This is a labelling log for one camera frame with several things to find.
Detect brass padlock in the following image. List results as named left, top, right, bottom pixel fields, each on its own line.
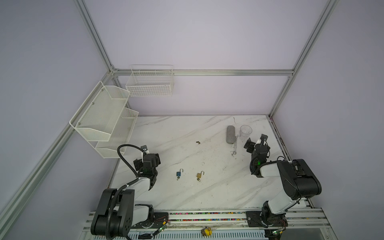
left=197, top=171, right=205, bottom=179

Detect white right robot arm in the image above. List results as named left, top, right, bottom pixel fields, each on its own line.
left=244, top=135, right=322, bottom=228

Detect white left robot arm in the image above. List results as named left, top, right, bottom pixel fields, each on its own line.
left=90, top=144, right=161, bottom=240

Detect clear plastic cup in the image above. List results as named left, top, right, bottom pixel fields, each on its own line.
left=239, top=125, right=253, bottom=141

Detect grey fabric oblong case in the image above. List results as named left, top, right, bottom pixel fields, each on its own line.
left=226, top=126, right=236, bottom=145

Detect white mesh two-tier shelf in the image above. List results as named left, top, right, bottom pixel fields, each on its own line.
left=69, top=82, right=139, bottom=159

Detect white wire basket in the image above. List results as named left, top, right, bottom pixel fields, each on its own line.
left=126, top=65, right=174, bottom=97

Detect yellow connector on rail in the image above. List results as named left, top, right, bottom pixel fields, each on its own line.
left=201, top=228, right=213, bottom=237

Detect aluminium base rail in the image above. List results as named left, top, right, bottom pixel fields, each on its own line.
left=79, top=206, right=334, bottom=240

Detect aluminium frame back beam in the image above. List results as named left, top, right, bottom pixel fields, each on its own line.
left=114, top=69, right=294, bottom=77

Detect aluminium frame post right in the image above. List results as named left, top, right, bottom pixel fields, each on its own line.
left=268, top=0, right=339, bottom=118

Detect aluminium frame post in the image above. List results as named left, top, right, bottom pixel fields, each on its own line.
left=74, top=0, right=115, bottom=72
left=268, top=0, right=339, bottom=118

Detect aluminium frame post left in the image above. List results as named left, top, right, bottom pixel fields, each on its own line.
left=74, top=0, right=115, bottom=72

